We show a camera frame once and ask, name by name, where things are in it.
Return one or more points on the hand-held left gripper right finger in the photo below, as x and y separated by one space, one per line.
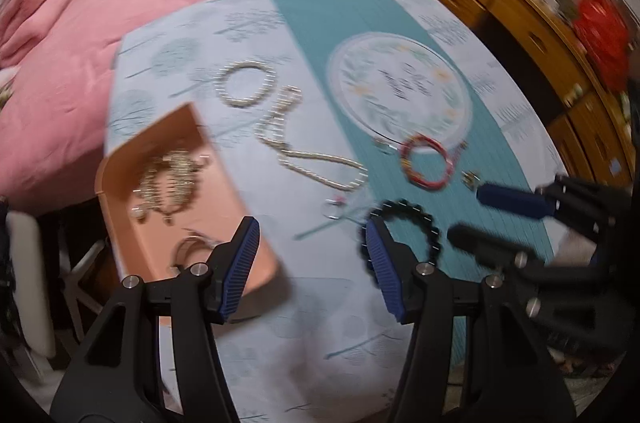
384 273

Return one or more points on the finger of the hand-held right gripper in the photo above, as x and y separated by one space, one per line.
510 200
480 243

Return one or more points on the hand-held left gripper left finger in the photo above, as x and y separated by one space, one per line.
239 273

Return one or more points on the small gold earring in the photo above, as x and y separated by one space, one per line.
470 179

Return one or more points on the pink jewelry tray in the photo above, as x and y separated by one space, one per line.
215 203

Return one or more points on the silver bangle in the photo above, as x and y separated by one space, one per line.
181 249

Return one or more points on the printed tablecloth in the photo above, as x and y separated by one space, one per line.
310 343

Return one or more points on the wooden cabinet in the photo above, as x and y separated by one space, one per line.
540 33

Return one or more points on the red bag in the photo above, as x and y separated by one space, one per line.
602 33

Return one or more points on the white chair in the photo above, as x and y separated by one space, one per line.
31 283

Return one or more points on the pink blanket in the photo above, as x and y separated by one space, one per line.
100 53

